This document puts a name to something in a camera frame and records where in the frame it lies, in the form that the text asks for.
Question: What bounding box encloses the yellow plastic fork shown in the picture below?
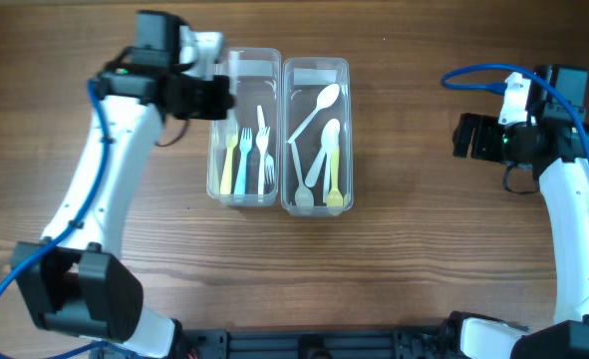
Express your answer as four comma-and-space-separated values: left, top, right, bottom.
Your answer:
219, 129, 238, 195

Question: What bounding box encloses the light blue plastic fork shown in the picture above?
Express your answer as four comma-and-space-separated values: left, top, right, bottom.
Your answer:
233, 128, 253, 195

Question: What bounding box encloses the white fork tines up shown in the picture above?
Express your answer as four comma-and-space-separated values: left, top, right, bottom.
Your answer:
256, 127, 270, 195

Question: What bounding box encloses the white fork container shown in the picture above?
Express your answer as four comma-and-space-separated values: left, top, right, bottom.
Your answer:
257, 105, 275, 185

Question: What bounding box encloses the white slim plastic spoon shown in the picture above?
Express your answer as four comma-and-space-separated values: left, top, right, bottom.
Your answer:
290, 142, 314, 208

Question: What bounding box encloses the yellow plastic spoon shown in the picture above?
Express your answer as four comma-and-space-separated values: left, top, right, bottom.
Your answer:
326, 146, 344, 215

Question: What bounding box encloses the white plastic fork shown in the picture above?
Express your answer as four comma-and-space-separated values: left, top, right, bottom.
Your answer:
228, 51, 240, 134

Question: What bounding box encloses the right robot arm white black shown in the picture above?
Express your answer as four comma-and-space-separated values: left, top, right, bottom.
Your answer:
441, 64, 589, 358

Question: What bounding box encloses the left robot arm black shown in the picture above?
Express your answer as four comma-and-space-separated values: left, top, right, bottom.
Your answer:
10, 10, 233, 358

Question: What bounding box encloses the left clear plastic container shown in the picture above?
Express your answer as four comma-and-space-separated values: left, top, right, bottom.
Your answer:
206, 47, 282, 206

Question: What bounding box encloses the clear plastic container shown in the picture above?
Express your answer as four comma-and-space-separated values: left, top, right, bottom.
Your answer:
206, 47, 282, 206
281, 57, 354, 216

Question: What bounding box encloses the right clear plastic container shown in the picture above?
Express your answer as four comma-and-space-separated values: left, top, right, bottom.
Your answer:
281, 57, 354, 216

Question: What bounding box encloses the left blue cable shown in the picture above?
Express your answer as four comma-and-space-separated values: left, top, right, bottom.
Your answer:
0, 78, 141, 359

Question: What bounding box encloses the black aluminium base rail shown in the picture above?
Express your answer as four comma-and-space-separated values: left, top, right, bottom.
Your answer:
184, 327, 464, 359

